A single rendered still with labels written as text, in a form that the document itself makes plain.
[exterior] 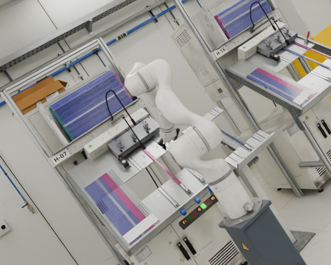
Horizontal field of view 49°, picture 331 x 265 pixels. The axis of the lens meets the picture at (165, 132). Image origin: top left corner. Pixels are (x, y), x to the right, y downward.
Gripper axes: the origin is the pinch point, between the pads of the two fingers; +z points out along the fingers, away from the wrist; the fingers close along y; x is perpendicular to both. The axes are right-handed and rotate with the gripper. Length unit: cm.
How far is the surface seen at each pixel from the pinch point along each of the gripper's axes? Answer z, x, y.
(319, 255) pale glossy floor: 46, 98, -29
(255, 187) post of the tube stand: 34, 45, -31
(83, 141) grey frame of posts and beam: 4, -45, 38
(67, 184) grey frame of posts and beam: 19, -34, 62
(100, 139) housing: 3.5, -37.9, 29.0
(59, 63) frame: -28, -87, 22
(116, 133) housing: 3.5, -34.0, 18.8
